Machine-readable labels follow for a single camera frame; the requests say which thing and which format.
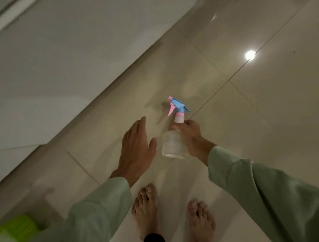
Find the person's right hand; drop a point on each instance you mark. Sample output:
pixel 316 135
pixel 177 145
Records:
pixel 194 138

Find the person's left hand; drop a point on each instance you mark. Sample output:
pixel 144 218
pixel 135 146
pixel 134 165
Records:
pixel 134 152

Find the person's right fingers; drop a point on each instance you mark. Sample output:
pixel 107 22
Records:
pixel 188 124

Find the person's left thumb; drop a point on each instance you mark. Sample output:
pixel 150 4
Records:
pixel 152 147

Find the clear spray bottle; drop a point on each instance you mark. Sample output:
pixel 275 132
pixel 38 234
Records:
pixel 174 144

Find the person's left forearm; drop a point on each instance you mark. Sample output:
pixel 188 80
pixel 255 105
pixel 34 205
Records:
pixel 74 232

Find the person's right forearm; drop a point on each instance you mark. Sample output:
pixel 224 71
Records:
pixel 276 197

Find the person's left foot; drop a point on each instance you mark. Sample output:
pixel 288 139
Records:
pixel 145 213

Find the person's foot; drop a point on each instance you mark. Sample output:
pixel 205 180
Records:
pixel 145 213
pixel 201 226

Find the person's right foot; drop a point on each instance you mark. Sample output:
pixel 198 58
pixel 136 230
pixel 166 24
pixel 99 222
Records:
pixel 201 226

